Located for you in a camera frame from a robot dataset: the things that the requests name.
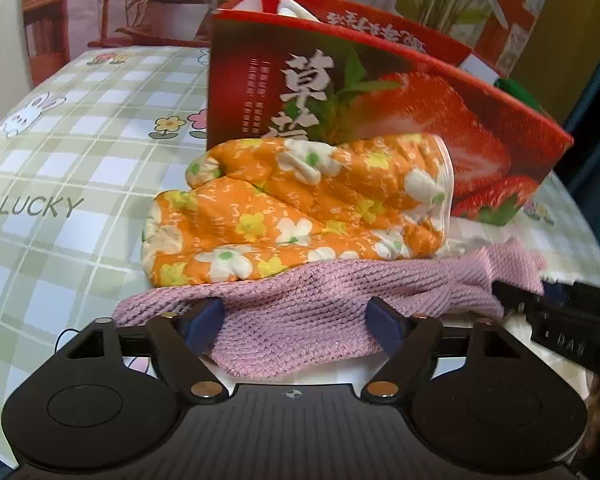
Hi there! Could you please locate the pink knitted cloth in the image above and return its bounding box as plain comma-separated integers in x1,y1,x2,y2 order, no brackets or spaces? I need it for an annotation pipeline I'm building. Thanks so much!
112,238,545,379

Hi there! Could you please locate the white cloth with grey stripe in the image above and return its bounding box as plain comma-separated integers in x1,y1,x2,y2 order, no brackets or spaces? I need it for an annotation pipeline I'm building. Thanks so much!
276,0,320,22

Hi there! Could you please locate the green thread tassel bundle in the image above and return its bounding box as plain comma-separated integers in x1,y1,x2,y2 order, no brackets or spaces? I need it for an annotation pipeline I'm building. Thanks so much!
494,78,542,112

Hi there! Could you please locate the red strawberry cardboard box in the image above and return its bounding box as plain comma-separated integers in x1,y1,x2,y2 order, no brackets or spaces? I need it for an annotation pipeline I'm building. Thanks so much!
208,9,572,226

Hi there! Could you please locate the checkered bunny tablecloth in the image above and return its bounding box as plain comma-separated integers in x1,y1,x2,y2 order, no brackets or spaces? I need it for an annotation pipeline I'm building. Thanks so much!
0,47,600,465

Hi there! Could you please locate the orange floral oven mitt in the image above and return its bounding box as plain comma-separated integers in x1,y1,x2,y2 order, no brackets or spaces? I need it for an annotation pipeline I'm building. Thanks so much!
142,133,454,287

